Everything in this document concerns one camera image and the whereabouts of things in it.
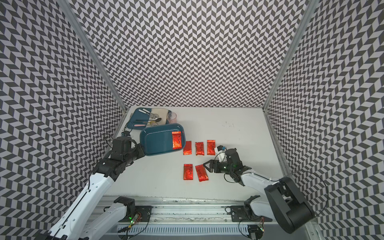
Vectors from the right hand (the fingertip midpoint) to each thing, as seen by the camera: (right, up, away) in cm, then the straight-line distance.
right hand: (207, 168), depth 85 cm
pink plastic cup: (-26, +30, +25) cm, 46 cm away
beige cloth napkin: (-33, +33, +31) cm, 56 cm away
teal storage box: (-28, +17, -4) cm, 32 cm away
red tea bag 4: (-3, -4, +2) cm, 5 cm away
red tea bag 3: (+3, +10, +11) cm, 15 cm away
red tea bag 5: (-11, -2, 0) cm, 12 cm away
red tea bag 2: (-5, +9, +11) cm, 15 cm away
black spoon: (-37, +28, +25) cm, 52 cm away
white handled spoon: (-48, +34, +34) cm, 67 cm away
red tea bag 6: (-18, +16, +1) cm, 24 cm away
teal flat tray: (-51, +30, +30) cm, 67 cm away
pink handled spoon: (-48, +24, +23) cm, 59 cm away
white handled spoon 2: (-42, +32, +31) cm, 61 cm away
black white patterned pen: (-59, +23, +23) cm, 67 cm away
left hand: (-35, +12, -6) cm, 37 cm away
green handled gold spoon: (-40, +26, +24) cm, 54 cm away
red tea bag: (-12, +9, +8) cm, 17 cm away
